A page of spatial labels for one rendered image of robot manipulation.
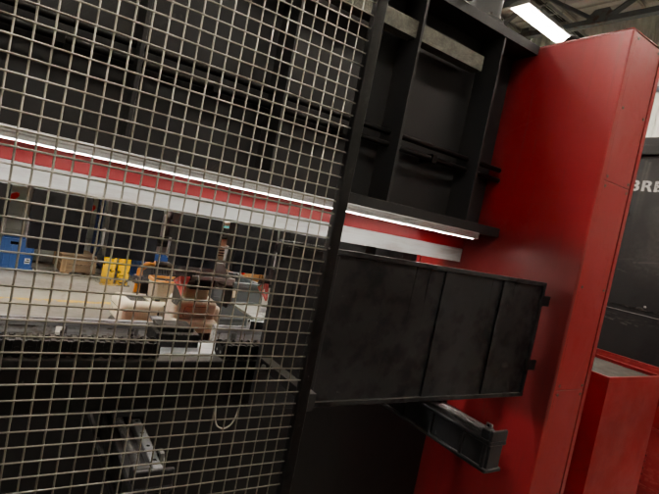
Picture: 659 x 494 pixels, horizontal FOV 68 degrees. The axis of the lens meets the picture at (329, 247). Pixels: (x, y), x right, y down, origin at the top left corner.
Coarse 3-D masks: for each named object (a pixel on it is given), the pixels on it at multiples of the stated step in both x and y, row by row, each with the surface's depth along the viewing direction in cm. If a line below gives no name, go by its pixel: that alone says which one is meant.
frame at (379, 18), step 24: (384, 0) 98; (360, 72) 99; (360, 96) 98; (360, 120) 99; (336, 192) 100; (336, 216) 99; (336, 240) 100; (312, 312) 101; (312, 336) 101; (312, 360) 101; (288, 432) 103; (288, 456) 102; (288, 480) 103
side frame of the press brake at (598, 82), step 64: (512, 64) 217; (576, 64) 192; (640, 64) 181; (512, 128) 213; (576, 128) 188; (640, 128) 188; (512, 192) 208; (576, 192) 185; (512, 256) 204; (576, 256) 181; (576, 320) 184; (576, 384) 191; (512, 448) 192
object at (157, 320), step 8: (152, 320) 153; (160, 320) 141; (152, 328) 136; (160, 328) 134; (168, 328) 135; (184, 328) 138; (192, 328) 139; (168, 336) 134; (176, 336) 135; (184, 336) 136; (192, 336) 137; (160, 344) 133; (168, 344) 134; (176, 344) 135; (184, 344) 136; (192, 344) 138
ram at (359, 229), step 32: (0, 160) 128; (64, 160) 136; (96, 160) 140; (64, 192) 137; (96, 192) 141; (128, 192) 146; (192, 192) 156; (224, 192) 162; (288, 224) 176; (352, 224) 191; (384, 224) 200; (448, 256) 222
